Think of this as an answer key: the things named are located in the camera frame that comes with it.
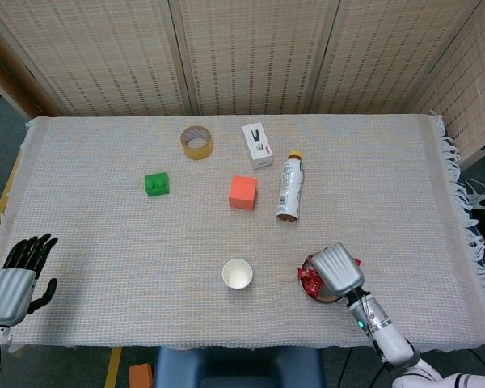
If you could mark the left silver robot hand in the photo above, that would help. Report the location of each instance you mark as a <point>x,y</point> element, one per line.
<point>8,295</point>

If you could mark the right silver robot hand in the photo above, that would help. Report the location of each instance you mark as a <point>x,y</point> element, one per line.
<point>339,271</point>

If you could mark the red candy pile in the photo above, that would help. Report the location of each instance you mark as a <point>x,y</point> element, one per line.
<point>309,281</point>

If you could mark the white paper cup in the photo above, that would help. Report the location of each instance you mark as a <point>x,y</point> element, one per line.
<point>237,277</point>

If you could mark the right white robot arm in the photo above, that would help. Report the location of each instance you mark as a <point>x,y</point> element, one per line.
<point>388,343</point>

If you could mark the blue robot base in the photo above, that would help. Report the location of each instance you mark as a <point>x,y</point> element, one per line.
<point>234,368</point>

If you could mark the white labelled drink bottle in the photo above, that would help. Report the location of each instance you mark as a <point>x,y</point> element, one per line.
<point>291,190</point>

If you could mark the beige waffle weave tablecloth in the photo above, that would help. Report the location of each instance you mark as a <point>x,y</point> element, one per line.
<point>105,222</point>

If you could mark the orange foam cube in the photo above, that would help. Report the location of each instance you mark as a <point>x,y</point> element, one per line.
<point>242,192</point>

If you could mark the white printed cardboard box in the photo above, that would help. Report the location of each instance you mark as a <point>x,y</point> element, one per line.
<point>256,141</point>

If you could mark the dark orange box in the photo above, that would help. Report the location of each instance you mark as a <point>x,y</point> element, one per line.
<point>140,376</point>

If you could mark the white plastic clamp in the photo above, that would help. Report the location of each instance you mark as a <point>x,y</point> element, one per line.
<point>483,199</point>

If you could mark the green toy building block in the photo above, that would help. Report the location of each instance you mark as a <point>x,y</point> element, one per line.
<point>157,186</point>

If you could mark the yellow packing tape roll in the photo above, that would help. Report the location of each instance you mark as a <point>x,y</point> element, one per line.
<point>196,153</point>

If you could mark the woven bamboo screen panel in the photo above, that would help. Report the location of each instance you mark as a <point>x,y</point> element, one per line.
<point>477,81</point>
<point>388,52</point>
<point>105,52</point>
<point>4,77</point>
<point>258,52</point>

